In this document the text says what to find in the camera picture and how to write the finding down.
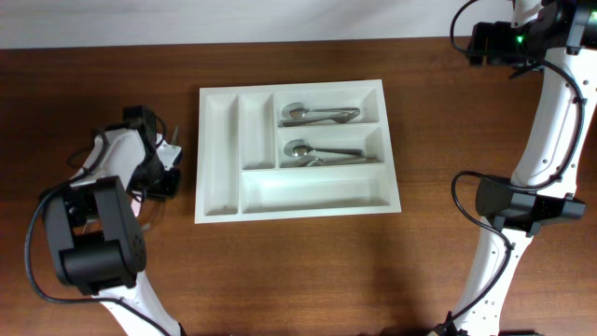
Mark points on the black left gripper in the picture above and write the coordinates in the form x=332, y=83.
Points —
x=169, y=188

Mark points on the small steel teaspoon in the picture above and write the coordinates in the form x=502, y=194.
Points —
x=175, y=134

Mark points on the large steel spoon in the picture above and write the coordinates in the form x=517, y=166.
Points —
x=300, y=148

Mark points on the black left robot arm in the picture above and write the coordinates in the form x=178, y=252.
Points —
x=95, y=241

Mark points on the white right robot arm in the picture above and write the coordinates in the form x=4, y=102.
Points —
x=557, y=38

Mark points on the white plastic cutlery tray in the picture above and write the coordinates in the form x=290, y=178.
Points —
x=244, y=175

